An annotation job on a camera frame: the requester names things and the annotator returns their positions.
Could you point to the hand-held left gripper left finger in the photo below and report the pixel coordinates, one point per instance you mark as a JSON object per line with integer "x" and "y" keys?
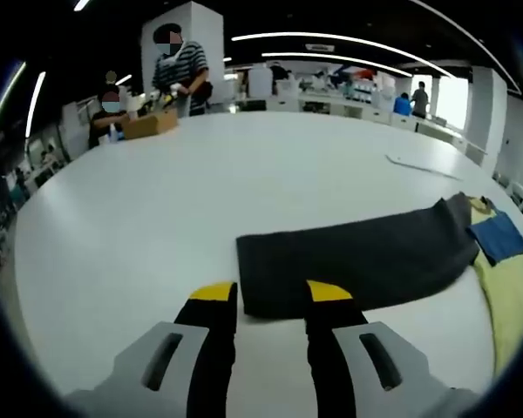
{"x": 178, "y": 370}

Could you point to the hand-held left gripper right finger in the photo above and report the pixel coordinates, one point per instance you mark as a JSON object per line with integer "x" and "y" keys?
{"x": 353, "y": 370}

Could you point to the long ceiling light strip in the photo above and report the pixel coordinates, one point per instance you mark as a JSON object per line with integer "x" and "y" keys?
{"x": 35, "y": 104}
{"x": 80, "y": 5}
{"x": 309, "y": 35}
{"x": 331, "y": 56}
{"x": 8, "y": 93}

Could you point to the white square pillar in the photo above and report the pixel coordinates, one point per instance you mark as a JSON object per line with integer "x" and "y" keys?
{"x": 200, "y": 22}

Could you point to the yellow blue grey garment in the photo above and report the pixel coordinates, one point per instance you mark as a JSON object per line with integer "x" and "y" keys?
{"x": 353, "y": 261}

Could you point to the ceiling air vent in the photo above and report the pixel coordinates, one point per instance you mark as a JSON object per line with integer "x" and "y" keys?
{"x": 320, "y": 47}

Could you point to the white workbench row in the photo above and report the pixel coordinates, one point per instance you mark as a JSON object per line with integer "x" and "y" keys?
{"x": 331, "y": 106}

